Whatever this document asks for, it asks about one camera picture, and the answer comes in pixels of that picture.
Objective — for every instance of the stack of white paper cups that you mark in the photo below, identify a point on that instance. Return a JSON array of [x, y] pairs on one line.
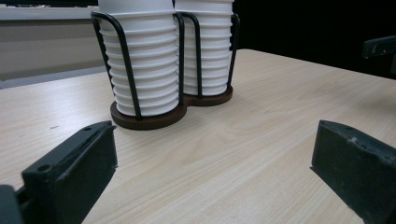
[[214, 46], [149, 62]]

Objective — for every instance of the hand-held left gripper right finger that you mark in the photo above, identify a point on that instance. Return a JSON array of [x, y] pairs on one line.
[[358, 168]]

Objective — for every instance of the white ledge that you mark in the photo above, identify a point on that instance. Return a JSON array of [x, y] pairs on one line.
[[46, 13]]

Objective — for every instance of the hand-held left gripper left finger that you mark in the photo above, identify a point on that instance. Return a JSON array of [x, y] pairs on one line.
[[71, 174]]

